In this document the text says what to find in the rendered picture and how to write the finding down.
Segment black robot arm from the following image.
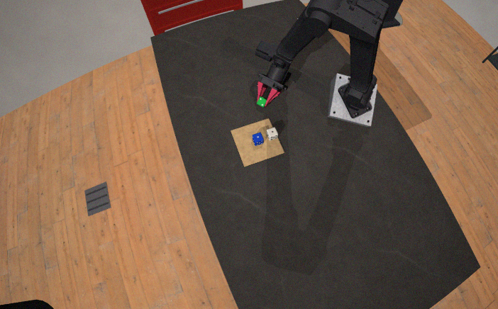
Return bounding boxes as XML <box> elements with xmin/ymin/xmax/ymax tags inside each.
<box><xmin>255</xmin><ymin>0</ymin><xmax>389</xmax><ymax>118</ymax></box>

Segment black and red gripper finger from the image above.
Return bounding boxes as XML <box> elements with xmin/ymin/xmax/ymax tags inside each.
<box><xmin>265</xmin><ymin>89</ymin><xmax>282</xmax><ymax>107</ymax></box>
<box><xmin>257</xmin><ymin>82</ymin><xmax>268</xmax><ymax>102</ymax></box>

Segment blue dice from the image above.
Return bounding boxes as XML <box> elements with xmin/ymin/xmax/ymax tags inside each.
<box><xmin>253</xmin><ymin>133</ymin><xmax>264</xmax><ymax>146</ymax></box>

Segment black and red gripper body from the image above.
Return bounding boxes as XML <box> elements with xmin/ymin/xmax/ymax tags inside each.
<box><xmin>258</xmin><ymin>63</ymin><xmax>288</xmax><ymax>91</ymax></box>

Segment tan flat mat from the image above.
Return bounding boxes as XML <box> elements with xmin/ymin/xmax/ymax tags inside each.
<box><xmin>231</xmin><ymin>118</ymin><xmax>284</xmax><ymax>167</ymax></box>

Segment green dice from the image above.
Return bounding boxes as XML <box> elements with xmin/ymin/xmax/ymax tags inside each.
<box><xmin>257</xmin><ymin>96</ymin><xmax>267</xmax><ymax>107</ymax></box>

